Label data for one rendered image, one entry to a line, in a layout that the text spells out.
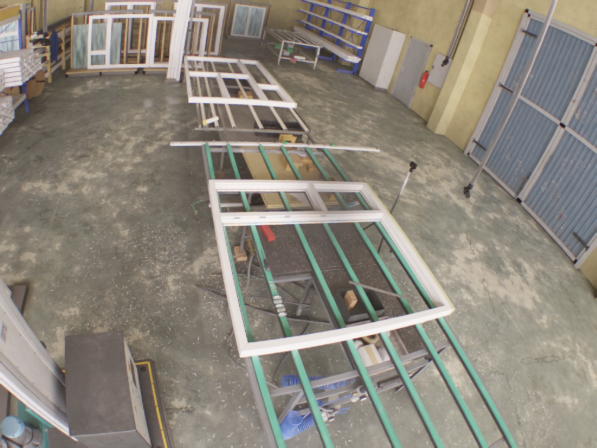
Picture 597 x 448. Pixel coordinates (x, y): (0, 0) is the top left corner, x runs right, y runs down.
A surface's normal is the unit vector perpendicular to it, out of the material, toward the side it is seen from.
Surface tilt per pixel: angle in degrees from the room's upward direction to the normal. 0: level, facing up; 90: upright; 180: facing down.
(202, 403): 0
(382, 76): 90
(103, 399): 0
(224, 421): 0
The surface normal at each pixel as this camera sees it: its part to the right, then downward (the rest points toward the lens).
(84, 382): 0.22, -0.75
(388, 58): 0.31, 0.66
